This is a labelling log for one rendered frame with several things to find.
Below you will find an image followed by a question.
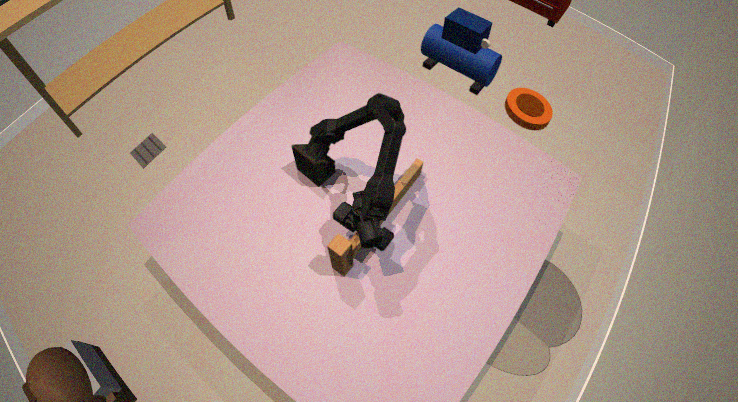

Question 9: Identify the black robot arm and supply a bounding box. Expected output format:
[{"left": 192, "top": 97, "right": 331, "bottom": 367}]
[{"left": 302, "top": 93, "right": 406, "bottom": 248}]

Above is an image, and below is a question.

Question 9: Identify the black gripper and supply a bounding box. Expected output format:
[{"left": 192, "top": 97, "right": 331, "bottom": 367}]
[{"left": 332, "top": 202, "right": 394, "bottom": 251}]

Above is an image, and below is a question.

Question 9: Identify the wooden plank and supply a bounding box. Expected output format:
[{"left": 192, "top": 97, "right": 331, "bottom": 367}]
[{"left": 349, "top": 158, "right": 423, "bottom": 259}]

